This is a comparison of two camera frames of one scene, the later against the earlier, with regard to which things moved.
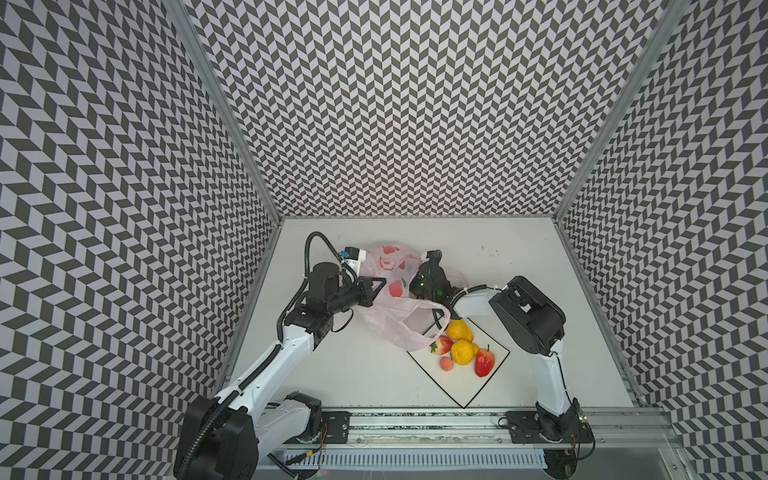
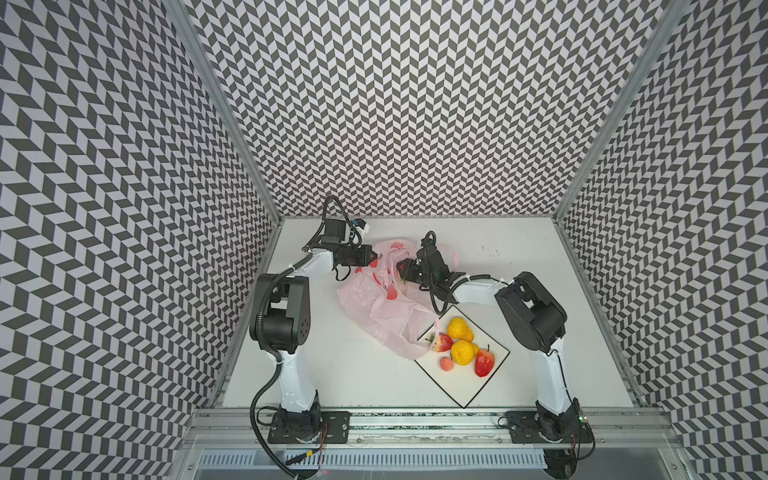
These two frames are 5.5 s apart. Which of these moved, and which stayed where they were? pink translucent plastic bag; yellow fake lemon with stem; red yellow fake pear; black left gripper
Moved: black left gripper
Stayed: red yellow fake pear; yellow fake lemon with stem; pink translucent plastic bag
